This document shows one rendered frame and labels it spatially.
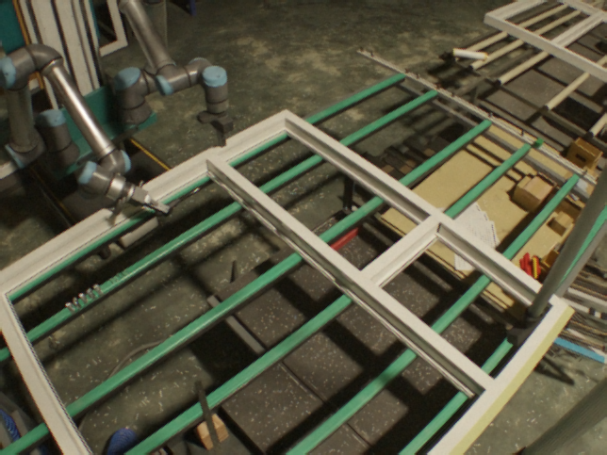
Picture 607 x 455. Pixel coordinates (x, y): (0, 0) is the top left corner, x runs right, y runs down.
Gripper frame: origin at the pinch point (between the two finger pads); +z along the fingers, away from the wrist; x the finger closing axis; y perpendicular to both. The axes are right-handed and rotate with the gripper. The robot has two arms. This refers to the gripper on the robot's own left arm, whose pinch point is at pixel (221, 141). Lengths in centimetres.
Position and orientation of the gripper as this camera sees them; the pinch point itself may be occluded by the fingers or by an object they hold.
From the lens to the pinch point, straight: 209.5
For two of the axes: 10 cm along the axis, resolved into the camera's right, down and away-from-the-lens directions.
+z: 0.0, 6.8, 7.4
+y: 7.4, -4.9, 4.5
